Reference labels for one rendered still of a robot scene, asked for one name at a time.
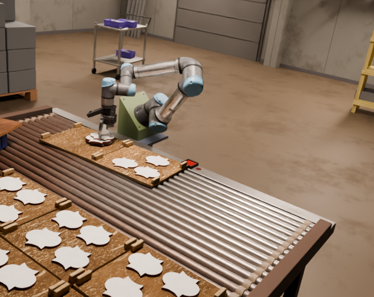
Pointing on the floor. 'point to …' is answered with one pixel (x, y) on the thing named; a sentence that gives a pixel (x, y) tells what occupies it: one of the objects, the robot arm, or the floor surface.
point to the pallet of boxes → (10, 54)
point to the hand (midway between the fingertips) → (102, 135)
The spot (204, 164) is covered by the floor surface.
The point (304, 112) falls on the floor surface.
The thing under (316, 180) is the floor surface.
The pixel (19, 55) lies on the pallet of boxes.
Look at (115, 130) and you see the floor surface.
